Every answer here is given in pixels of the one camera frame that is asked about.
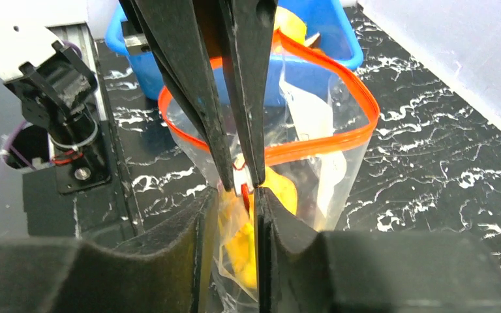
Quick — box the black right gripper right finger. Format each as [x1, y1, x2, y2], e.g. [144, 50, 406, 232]
[254, 187, 501, 312]

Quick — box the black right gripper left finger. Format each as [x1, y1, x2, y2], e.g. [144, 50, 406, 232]
[0, 187, 219, 312]

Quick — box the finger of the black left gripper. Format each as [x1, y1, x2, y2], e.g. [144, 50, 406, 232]
[219, 0, 277, 186]
[120, 1, 234, 190]

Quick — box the yellow toy banana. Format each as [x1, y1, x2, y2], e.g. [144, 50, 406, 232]
[218, 167, 297, 293]

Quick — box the clear zip bag orange zipper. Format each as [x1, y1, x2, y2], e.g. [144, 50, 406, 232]
[158, 33, 380, 312]

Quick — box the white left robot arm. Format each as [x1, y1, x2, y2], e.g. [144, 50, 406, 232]
[0, 1, 277, 194]

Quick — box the yellow toy pepper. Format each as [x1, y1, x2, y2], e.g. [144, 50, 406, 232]
[271, 7, 307, 53]

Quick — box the blue plastic bin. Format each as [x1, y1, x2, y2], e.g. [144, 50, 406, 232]
[104, 0, 365, 108]

